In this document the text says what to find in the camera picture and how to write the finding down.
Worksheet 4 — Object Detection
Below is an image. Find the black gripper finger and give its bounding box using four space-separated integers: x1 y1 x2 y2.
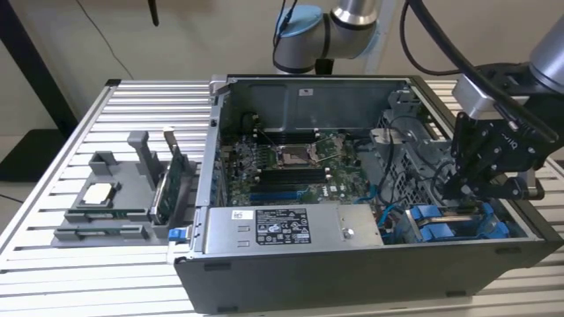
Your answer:
466 178 491 201
442 170 470 201

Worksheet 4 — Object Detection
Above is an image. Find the metal disk bay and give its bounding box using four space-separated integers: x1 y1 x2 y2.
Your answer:
403 194 530 246

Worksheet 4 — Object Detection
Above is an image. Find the black RAM slot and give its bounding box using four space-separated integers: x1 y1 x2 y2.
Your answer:
258 185 328 194
260 168 328 176
259 174 328 182
259 180 328 188

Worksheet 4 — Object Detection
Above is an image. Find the blue expansion slot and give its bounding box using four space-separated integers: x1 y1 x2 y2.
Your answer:
250 192 306 204

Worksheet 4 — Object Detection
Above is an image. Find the perforated metal drive cage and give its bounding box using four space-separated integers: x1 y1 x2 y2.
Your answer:
370 108 459 207

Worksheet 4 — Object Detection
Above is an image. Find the green motherboard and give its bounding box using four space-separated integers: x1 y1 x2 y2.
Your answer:
220 131 382 207

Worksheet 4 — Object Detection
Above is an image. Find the metal socket cover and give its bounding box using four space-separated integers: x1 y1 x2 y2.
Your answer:
310 136 348 162

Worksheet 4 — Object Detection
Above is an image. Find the CPU socket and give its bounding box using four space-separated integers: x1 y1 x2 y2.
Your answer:
274 144 318 166

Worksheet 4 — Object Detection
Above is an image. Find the black open PC case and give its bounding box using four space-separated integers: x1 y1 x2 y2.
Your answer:
166 73 564 314

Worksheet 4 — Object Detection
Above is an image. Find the thin metal locking lever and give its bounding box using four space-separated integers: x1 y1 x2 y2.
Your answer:
259 129 280 147

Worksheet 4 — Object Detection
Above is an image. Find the silver power supply unit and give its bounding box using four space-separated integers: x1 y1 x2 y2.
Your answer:
204 203 383 255

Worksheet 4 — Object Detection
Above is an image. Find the green graphics card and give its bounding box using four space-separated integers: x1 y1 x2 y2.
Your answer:
148 127 190 226

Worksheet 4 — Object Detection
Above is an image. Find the grey parts rack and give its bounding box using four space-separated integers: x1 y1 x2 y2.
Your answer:
51 130 204 248

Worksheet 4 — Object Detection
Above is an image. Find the green RAM stick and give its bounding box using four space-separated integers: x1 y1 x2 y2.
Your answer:
84 209 147 219

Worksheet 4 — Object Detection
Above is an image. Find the silver CPU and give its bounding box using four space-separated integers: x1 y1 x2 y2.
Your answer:
82 182 122 205

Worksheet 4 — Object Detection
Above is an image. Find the black hanging object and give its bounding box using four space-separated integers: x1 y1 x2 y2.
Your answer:
147 0 160 27

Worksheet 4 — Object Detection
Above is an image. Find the black desk leg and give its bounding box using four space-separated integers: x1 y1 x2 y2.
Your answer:
0 0 79 182

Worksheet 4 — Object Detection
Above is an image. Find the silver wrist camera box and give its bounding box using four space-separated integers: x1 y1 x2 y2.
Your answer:
452 75 530 119

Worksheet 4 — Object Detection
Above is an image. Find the long thin black wire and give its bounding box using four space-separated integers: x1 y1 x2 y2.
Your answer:
379 115 426 207

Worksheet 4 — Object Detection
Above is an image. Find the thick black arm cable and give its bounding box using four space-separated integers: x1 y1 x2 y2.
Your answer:
408 0 560 143

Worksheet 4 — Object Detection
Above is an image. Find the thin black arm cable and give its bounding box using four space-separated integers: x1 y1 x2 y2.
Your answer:
399 0 464 76

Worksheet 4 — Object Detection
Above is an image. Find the black cable on arm joint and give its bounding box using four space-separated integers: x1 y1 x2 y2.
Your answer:
275 0 299 38

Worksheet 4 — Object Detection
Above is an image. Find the thin black wall cable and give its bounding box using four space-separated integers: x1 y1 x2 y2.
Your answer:
75 0 134 81

